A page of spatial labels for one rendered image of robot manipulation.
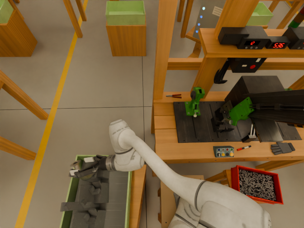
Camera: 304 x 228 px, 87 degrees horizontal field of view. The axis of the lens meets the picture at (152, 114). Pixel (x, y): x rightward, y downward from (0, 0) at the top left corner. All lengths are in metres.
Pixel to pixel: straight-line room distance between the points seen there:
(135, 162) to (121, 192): 0.52
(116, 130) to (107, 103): 1.89
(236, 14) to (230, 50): 0.19
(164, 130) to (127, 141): 0.72
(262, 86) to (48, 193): 2.51
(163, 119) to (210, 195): 1.03
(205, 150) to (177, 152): 0.24
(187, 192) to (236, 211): 0.16
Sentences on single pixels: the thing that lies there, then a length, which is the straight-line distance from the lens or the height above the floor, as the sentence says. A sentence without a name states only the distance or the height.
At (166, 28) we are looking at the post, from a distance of 1.09.
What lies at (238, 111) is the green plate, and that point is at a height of 1.16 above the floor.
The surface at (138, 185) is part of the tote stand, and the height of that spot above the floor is 0.79.
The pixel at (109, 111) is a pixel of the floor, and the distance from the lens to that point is 2.60.
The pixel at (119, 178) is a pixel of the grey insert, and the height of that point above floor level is 0.85.
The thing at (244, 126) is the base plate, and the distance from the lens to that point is 1.68.
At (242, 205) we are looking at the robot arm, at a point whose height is 1.72.
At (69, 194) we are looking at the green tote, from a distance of 1.35.
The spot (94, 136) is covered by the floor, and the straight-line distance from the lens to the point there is 2.46.
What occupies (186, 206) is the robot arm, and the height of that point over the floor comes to 1.14.
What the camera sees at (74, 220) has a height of 1.02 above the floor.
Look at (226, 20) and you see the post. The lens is 1.16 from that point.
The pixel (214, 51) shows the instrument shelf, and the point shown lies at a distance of 1.12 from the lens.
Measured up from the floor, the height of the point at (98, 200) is 0.92.
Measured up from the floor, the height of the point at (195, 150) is 0.90.
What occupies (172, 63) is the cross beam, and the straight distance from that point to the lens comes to 1.38.
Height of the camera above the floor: 2.19
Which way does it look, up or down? 60 degrees down
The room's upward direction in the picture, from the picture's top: 4 degrees clockwise
